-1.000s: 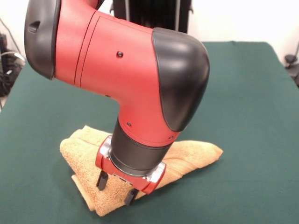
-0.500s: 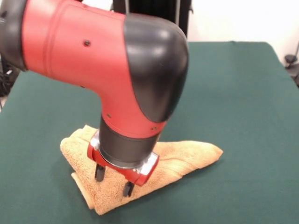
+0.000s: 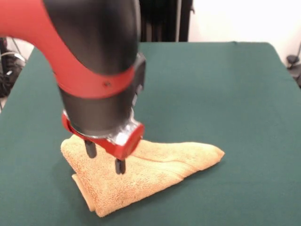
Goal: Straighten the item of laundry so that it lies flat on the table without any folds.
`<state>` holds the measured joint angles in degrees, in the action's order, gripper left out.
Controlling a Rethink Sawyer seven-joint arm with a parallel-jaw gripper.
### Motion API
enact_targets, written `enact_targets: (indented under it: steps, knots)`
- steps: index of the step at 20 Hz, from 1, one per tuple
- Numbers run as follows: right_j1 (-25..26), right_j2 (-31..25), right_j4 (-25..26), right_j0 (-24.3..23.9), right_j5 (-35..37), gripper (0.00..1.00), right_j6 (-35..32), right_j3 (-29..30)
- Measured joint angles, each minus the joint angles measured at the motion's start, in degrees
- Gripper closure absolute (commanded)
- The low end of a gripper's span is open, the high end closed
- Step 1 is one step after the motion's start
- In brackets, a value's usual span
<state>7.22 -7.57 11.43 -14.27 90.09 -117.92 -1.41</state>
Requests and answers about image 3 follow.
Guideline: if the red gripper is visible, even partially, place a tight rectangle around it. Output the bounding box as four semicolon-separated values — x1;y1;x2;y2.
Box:
61;110;145;175

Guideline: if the orange terry towel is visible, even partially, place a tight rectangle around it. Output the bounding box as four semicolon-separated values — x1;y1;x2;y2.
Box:
60;138;226;218

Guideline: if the dark green table cloth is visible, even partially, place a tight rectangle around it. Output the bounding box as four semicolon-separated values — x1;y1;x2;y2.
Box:
0;41;301;226

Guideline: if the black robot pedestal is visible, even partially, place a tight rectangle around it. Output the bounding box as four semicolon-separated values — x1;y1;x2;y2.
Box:
138;0;196;43

